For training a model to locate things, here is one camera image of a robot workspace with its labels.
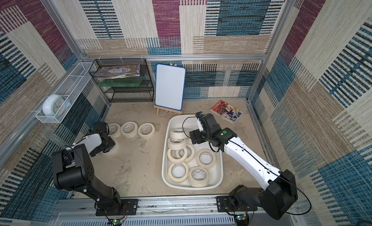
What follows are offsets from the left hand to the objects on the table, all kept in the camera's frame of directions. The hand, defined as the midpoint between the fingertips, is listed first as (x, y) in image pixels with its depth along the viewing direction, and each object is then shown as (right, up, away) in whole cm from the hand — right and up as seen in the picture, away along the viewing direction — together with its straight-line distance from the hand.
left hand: (101, 147), depth 92 cm
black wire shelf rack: (+19, +38, +28) cm, 51 cm away
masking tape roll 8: (+13, +10, +10) cm, 20 cm away
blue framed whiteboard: (+42, +39, +5) cm, 58 cm away
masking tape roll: (+48, +10, -4) cm, 49 cm away
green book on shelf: (+12, +41, +2) cm, 43 cm away
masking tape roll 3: (+48, -4, -5) cm, 48 cm away
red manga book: (+84, +23, +20) cm, 89 cm away
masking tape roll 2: (+48, +4, -9) cm, 49 cm away
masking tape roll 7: (+25, +9, +10) cm, 29 cm away
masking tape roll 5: (+60, -14, -10) cm, 62 cm away
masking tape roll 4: (+49, -12, -8) cm, 51 cm away
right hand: (+59, +11, -12) cm, 61 cm away
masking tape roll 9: (+5, +10, +7) cm, 13 cm away
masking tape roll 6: (+65, -6, -2) cm, 65 cm away
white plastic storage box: (+55, +17, -23) cm, 62 cm away
